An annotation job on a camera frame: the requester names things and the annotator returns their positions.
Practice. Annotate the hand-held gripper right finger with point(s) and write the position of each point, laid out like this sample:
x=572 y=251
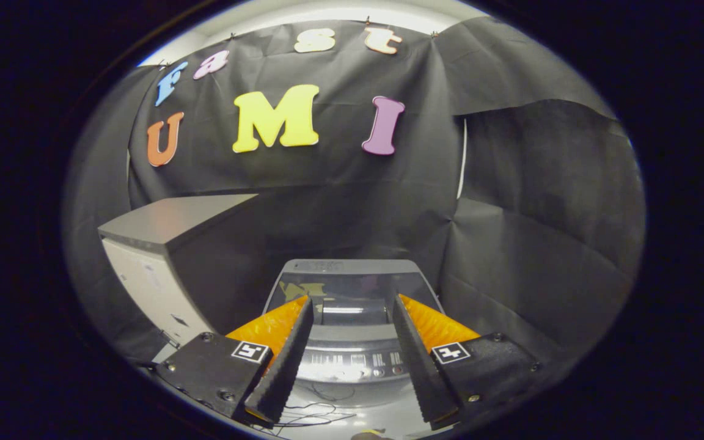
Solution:
x=422 y=373

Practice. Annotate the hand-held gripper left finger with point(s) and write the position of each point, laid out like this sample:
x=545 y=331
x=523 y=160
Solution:
x=282 y=373

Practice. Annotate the grey washing machine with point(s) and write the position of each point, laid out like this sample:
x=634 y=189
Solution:
x=352 y=366

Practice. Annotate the white cabinet with grey top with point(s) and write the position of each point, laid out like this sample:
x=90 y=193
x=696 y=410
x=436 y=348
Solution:
x=175 y=220

